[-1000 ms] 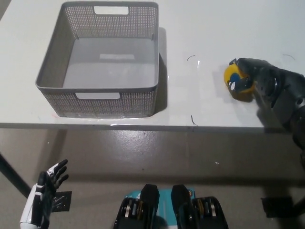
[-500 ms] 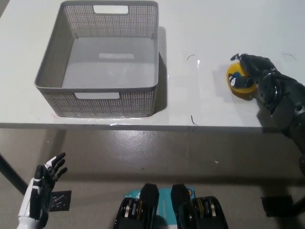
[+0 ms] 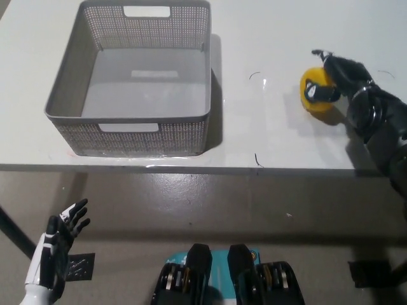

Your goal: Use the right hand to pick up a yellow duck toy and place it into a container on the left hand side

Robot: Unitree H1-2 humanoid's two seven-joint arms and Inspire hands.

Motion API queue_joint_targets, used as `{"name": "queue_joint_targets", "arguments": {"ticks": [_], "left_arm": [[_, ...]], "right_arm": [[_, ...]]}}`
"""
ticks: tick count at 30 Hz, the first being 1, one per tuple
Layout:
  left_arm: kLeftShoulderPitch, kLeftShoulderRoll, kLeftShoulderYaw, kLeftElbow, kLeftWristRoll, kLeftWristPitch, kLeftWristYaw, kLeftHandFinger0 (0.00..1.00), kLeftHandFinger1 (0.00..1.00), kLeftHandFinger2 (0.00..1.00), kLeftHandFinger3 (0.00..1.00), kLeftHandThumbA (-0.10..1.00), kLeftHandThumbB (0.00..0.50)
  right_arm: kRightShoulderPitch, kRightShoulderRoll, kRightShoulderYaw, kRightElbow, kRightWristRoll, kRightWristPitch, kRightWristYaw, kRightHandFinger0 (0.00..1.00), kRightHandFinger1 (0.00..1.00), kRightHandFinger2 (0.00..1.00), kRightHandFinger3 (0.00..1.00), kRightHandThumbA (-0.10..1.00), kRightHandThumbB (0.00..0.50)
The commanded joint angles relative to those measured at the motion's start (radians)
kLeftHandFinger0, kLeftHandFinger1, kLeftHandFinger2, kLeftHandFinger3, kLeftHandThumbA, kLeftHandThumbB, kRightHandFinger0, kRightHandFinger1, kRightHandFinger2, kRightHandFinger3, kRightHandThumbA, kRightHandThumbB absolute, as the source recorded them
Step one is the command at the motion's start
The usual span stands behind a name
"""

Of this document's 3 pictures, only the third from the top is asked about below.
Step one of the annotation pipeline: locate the black table leg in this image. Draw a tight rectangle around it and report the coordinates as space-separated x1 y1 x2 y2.
0 205 38 255

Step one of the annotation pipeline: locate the yellow duck toy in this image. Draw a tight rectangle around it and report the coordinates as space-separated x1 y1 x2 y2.
300 65 343 115

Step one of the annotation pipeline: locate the grey perforated plastic basket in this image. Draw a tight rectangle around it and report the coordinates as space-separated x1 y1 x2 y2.
43 0 213 158

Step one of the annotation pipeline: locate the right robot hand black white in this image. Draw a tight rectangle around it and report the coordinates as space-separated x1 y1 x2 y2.
304 49 376 104

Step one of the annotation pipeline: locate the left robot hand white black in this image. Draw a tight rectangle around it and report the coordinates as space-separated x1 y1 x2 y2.
27 199 92 290

